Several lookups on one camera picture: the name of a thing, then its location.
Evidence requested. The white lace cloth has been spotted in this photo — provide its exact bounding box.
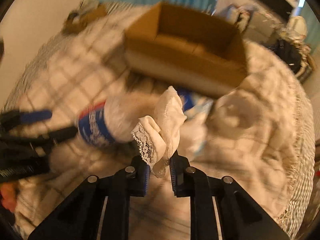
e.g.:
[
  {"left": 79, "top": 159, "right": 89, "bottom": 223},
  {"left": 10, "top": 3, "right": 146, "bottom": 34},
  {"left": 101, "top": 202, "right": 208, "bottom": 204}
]
[{"left": 131, "top": 86, "right": 187, "bottom": 178}]

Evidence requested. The clear plastic floss jar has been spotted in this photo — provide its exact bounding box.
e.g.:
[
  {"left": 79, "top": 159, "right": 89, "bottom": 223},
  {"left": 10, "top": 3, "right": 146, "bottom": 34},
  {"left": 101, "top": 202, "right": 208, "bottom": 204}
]
[{"left": 78, "top": 92, "right": 159, "bottom": 148}]

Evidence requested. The blue tissue pack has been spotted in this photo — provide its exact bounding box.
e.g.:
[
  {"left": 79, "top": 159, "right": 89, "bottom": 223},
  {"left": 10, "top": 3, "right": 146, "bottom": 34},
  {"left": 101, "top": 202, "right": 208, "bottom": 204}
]
[{"left": 177, "top": 89, "right": 215, "bottom": 122}]

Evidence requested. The cream plaid blanket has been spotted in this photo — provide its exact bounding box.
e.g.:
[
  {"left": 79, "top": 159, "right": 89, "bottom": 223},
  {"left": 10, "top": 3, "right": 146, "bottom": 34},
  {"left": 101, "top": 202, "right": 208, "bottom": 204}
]
[{"left": 15, "top": 2, "right": 301, "bottom": 240}]

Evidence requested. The small cardboard box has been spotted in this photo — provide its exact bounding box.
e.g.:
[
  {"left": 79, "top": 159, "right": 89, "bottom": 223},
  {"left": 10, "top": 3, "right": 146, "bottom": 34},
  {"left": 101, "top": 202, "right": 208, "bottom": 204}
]
[{"left": 62, "top": 3, "right": 107, "bottom": 34}]

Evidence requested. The large cardboard box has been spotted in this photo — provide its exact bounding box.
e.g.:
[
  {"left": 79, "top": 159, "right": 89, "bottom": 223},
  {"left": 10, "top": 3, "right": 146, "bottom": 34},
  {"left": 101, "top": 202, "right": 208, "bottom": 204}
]
[{"left": 124, "top": 2, "right": 248, "bottom": 98}]

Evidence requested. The black bag on chair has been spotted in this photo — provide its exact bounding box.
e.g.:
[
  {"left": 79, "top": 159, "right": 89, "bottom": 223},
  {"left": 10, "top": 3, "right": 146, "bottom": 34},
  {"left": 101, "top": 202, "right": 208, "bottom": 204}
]
[{"left": 270, "top": 39, "right": 302, "bottom": 74}]

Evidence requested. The black wall television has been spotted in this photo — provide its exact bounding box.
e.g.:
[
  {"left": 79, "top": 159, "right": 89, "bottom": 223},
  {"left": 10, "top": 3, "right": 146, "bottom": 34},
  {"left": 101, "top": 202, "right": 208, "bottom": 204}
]
[{"left": 258, "top": 0, "right": 293, "bottom": 22}]

